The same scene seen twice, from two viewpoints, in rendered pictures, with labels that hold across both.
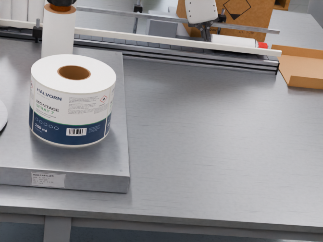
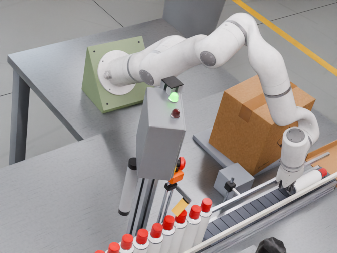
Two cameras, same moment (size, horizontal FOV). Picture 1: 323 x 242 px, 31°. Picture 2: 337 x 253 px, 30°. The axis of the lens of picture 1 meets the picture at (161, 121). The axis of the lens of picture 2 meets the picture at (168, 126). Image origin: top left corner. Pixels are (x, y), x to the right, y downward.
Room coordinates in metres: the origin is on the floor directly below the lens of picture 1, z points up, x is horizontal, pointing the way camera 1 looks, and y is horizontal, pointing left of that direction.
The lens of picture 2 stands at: (0.77, 1.38, 2.49)
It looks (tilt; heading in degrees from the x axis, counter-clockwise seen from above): 39 degrees down; 323
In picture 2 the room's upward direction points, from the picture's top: 14 degrees clockwise
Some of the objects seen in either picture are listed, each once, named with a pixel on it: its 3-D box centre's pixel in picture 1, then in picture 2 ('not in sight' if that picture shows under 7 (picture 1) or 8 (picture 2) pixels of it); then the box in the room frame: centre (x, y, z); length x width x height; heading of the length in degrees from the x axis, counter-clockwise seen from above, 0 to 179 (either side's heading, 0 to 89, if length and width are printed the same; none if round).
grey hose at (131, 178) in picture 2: not in sight; (129, 187); (1.85, 0.63, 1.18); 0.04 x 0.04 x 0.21
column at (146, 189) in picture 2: not in sight; (151, 168); (1.92, 0.52, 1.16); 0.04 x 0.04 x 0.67; 10
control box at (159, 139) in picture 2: not in sight; (159, 134); (1.85, 0.58, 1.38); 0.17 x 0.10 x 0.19; 155
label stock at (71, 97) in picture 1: (71, 99); not in sight; (1.23, 0.22, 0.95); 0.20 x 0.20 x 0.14
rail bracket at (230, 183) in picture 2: (136, 22); (231, 198); (1.91, 0.15, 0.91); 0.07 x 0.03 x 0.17; 10
